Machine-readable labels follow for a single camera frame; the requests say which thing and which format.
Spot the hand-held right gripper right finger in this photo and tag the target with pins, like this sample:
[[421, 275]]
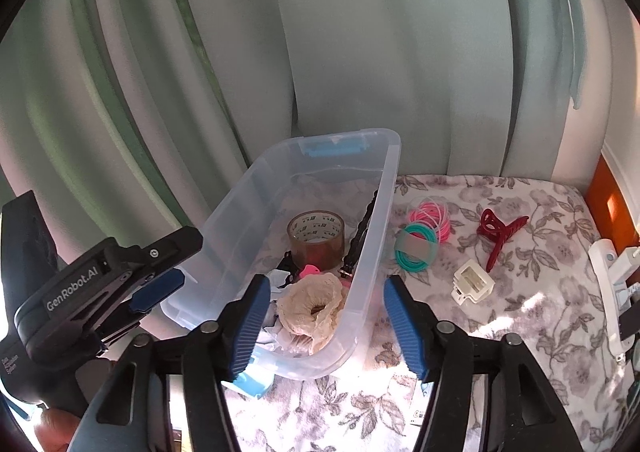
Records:
[[405, 327]]

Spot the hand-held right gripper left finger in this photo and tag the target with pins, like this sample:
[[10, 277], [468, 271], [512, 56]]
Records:
[[250, 327]]

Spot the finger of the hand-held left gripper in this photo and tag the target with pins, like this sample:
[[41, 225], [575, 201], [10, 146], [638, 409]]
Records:
[[155, 292], [165, 247]]

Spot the white printed paper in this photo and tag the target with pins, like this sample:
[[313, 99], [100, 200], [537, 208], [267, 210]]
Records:
[[287, 342]]

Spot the cream lace scrunchie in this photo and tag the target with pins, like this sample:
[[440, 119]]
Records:
[[300, 312]]

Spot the clear plastic storage container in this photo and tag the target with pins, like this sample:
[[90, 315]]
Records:
[[235, 212]]

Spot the teal hair bands pack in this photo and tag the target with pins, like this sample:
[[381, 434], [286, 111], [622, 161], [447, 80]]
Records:
[[412, 244]]

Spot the white printed label card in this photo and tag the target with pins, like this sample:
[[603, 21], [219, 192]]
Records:
[[419, 409]]

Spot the black headband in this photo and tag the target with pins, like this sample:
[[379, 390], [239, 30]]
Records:
[[357, 242]]

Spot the pink hair bands pack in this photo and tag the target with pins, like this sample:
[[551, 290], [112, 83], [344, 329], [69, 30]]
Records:
[[442, 231]]

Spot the red hair claw clip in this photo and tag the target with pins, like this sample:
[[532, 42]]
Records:
[[495, 247]]

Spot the person's left hand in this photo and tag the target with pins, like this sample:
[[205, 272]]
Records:
[[55, 432]]

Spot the black hair clip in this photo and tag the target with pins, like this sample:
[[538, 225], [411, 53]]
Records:
[[287, 264]]

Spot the white small hair clip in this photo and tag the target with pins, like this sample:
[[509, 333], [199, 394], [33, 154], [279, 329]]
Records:
[[472, 282]]

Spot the brown packing tape roll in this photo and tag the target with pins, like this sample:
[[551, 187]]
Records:
[[320, 252]]

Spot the floral bedsheet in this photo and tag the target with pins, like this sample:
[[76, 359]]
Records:
[[525, 322]]

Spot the white power strip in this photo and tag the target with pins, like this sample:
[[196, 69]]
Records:
[[602, 272]]

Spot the white charger plug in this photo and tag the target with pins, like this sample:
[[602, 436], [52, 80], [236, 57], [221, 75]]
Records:
[[629, 264]]

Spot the pale green curtain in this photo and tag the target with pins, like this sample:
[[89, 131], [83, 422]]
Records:
[[350, 57]]

